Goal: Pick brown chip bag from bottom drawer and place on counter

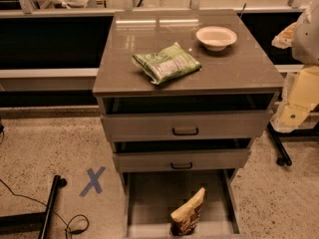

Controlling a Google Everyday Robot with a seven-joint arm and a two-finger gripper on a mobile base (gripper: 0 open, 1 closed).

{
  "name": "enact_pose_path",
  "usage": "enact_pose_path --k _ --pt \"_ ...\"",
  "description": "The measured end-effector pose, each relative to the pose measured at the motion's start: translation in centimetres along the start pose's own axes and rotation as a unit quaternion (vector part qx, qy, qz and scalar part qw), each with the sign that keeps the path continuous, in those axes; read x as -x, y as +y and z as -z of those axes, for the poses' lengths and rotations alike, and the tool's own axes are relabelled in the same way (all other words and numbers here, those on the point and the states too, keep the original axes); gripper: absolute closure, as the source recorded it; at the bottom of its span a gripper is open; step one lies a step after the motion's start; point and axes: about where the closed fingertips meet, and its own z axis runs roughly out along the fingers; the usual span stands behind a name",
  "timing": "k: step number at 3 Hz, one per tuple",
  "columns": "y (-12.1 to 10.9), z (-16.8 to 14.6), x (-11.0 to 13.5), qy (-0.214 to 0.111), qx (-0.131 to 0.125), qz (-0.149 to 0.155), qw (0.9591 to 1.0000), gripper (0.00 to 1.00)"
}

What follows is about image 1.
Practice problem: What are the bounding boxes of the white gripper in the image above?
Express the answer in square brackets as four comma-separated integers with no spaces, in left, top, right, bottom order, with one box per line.
[271,23,319,127]

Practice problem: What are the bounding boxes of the brown chip bag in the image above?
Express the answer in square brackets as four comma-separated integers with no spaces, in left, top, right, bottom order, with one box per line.
[170,187,205,236]

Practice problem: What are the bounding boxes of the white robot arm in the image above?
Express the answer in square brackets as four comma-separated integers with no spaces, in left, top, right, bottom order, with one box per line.
[271,0,319,132]

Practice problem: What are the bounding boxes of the grey top drawer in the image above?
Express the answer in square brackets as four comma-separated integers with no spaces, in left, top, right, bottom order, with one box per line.
[101,111,271,142]

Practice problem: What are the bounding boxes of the grey drawer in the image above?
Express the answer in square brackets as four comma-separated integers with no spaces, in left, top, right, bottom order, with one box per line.
[101,111,271,142]
[124,170,242,239]
[113,149,250,173]

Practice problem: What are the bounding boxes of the green chip bag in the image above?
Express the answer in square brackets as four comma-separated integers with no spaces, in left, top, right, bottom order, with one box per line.
[132,43,202,86]

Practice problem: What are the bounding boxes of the grey drawer cabinet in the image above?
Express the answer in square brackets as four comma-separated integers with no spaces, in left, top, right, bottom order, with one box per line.
[93,10,283,235]

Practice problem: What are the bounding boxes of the grey middle drawer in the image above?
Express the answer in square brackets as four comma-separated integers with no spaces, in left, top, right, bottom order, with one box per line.
[113,149,250,173]

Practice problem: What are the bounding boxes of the grey bottom drawer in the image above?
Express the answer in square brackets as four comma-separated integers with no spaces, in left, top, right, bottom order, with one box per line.
[124,170,242,239]

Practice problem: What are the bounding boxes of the white paper bowl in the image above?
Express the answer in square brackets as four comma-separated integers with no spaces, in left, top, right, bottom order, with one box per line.
[196,26,237,52]

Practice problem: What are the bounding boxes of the black stand leg right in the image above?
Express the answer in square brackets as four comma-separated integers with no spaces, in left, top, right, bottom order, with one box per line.
[267,122,319,166]

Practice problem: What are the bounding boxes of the black stand leg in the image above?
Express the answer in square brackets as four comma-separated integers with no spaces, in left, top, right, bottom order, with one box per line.
[267,122,319,166]
[0,175,67,239]

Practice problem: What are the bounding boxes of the metal window railing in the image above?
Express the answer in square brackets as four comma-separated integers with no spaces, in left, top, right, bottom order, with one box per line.
[0,0,319,18]

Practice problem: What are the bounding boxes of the blue tape cross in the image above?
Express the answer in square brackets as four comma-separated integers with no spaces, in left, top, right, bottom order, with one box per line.
[80,166,106,197]

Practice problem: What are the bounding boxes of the black stand leg left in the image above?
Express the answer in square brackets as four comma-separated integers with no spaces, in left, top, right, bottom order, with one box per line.
[0,175,67,239]

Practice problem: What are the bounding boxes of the black cable on floor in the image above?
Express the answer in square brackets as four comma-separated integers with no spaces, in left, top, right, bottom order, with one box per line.
[0,177,91,239]

